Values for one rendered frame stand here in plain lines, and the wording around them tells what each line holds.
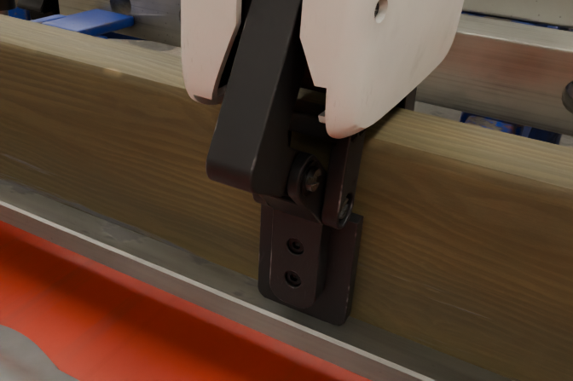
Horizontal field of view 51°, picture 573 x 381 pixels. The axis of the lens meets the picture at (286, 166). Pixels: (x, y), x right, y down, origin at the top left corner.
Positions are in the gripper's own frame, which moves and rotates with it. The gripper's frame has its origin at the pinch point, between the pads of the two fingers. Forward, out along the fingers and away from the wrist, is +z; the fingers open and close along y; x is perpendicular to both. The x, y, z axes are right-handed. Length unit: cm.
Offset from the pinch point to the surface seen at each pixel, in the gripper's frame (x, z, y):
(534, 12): 2.4, -3.2, -25.5
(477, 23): -0.5, -2.5, -23.0
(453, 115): -47, 103, -279
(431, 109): -59, 102, -281
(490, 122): -0.3, 10.1, -39.5
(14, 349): -9.9, 5.8, 5.7
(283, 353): -1.3, 6.0, 0.4
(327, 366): 0.5, 6.0, 0.2
